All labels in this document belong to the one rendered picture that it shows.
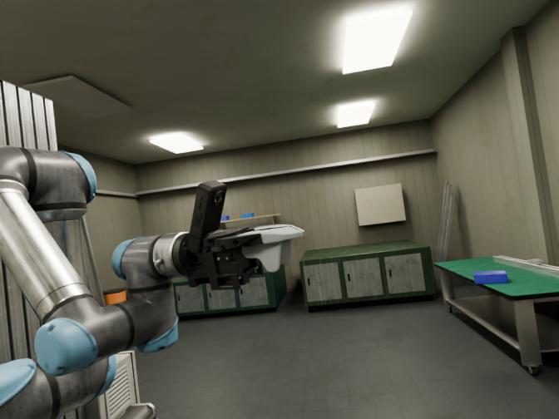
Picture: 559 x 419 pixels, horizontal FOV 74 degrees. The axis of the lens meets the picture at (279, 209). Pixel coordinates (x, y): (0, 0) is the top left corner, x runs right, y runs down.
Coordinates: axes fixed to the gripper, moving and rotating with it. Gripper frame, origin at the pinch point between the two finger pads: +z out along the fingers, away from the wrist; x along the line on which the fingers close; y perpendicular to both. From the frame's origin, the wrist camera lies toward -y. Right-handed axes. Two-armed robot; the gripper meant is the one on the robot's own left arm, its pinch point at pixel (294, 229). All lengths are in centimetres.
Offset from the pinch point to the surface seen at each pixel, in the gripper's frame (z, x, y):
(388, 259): -126, -562, 160
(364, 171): -199, -786, 15
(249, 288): -368, -497, 179
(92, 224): -640, -412, 12
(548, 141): 94, -456, 10
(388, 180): -154, -799, 45
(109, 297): -585, -373, 145
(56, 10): -249, -154, -170
